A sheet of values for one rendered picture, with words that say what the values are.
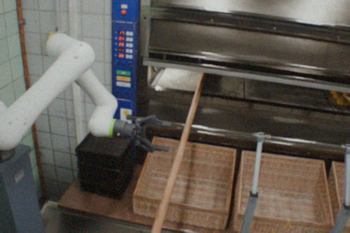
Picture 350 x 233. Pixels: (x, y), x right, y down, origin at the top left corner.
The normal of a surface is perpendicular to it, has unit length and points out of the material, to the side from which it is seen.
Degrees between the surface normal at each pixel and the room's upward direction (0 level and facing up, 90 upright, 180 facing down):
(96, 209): 0
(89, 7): 90
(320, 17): 70
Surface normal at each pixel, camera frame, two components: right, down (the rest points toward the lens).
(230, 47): -0.15, 0.07
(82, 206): 0.07, -0.90
